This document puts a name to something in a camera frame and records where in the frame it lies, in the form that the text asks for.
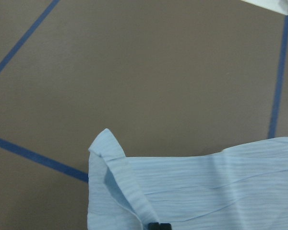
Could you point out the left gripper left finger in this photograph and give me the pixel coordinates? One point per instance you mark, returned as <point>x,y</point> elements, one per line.
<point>154,226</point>

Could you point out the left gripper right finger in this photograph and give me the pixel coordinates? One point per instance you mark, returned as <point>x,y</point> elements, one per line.
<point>165,226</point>

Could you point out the brown paper table cover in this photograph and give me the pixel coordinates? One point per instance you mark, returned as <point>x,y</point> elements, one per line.
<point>168,78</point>

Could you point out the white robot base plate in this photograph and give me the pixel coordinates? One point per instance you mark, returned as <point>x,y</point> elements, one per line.
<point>279,6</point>

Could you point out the light blue button-up shirt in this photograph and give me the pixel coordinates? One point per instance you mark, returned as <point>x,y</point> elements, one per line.
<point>244,187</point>

